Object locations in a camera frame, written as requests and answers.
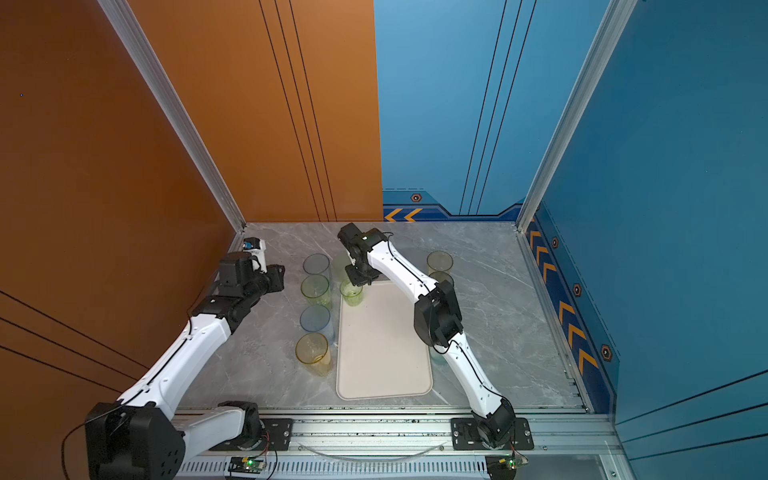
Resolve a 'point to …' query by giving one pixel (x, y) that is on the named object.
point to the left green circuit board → (247, 464)
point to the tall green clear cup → (316, 289)
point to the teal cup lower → (438, 361)
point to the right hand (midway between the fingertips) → (360, 279)
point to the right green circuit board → (504, 466)
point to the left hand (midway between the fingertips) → (279, 265)
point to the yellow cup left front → (312, 350)
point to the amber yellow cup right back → (439, 260)
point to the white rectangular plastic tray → (381, 356)
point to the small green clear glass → (352, 294)
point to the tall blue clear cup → (317, 319)
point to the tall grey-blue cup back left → (317, 264)
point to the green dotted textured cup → (339, 263)
